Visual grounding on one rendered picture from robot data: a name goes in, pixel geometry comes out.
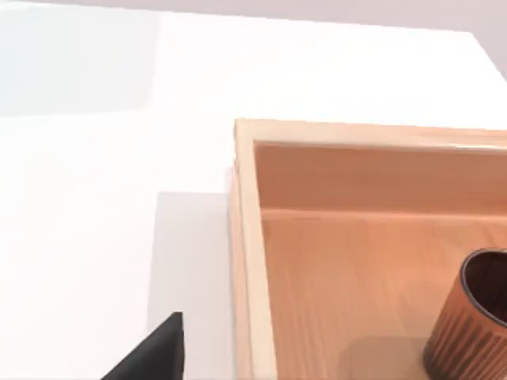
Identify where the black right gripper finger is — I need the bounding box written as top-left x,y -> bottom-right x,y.
100,311 -> 186,380

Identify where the shallow salmon-coloured box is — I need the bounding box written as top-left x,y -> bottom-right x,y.
229,118 -> 507,380

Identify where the brown striped cup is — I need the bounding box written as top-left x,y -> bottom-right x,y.
422,248 -> 507,380

